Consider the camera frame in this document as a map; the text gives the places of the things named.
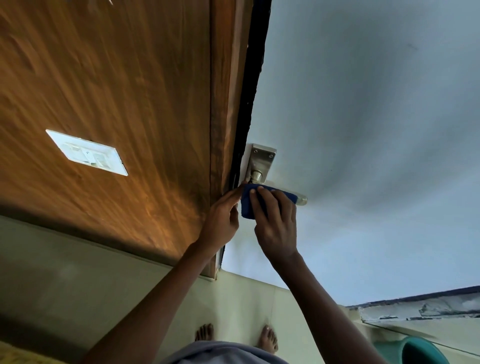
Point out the chipped white ledge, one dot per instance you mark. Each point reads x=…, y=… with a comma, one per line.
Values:
x=423, y=307

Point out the person's left forearm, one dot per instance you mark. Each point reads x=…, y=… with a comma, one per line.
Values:
x=157, y=303

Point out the person's right foot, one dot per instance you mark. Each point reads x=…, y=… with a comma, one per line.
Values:
x=268, y=338

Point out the person's left foot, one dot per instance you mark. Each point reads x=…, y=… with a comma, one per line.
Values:
x=204, y=333

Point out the person's right middle finger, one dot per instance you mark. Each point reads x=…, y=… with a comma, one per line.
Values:
x=270, y=199

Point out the white switch plate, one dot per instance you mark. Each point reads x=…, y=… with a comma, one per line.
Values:
x=87, y=152

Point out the person's foot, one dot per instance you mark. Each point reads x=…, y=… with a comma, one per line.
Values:
x=268, y=338
x=204, y=333

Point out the wooden door frame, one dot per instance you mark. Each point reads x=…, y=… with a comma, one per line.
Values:
x=225, y=93

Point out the white door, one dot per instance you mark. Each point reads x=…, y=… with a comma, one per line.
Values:
x=360, y=120

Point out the person's left hand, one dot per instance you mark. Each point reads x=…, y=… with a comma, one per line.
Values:
x=219, y=225

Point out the person's right forearm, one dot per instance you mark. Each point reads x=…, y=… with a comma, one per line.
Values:
x=322, y=311

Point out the person's left thumb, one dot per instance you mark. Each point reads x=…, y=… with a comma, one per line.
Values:
x=234, y=216

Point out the teal plastic bucket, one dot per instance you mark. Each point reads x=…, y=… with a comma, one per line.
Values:
x=422, y=352

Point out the person's right hand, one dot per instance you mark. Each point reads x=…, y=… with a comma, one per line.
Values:
x=277, y=228

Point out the black door seal strip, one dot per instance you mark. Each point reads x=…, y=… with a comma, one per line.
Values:
x=253, y=75

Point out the yellow cloth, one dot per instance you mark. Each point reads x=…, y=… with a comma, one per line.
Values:
x=22, y=356

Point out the wooden wall panel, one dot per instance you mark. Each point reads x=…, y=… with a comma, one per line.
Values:
x=112, y=75

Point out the blue cleaning cloth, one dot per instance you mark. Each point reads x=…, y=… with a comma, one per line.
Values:
x=246, y=206

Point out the grey shirt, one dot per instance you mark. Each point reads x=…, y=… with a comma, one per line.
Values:
x=221, y=355

